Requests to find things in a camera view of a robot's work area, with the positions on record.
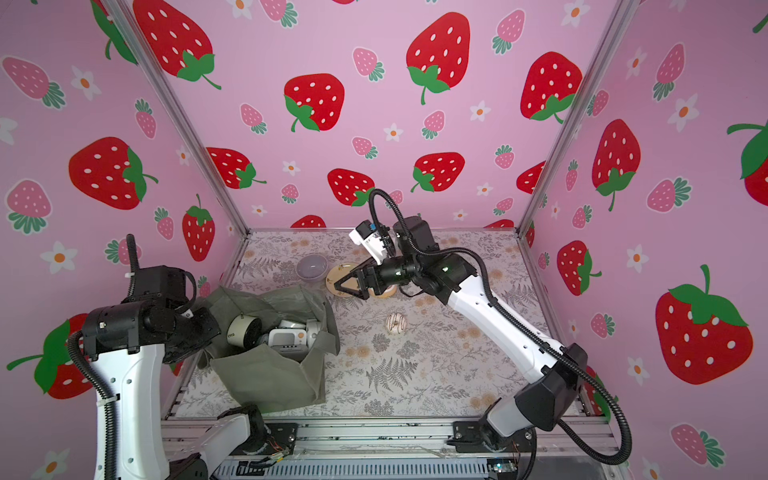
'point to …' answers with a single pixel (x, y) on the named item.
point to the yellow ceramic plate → (335, 274)
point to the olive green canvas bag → (257, 379)
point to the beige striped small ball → (396, 323)
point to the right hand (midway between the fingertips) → (342, 285)
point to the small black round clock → (244, 331)
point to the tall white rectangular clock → (288, 340)
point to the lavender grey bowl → (312, 266)
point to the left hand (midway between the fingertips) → (213, 332)
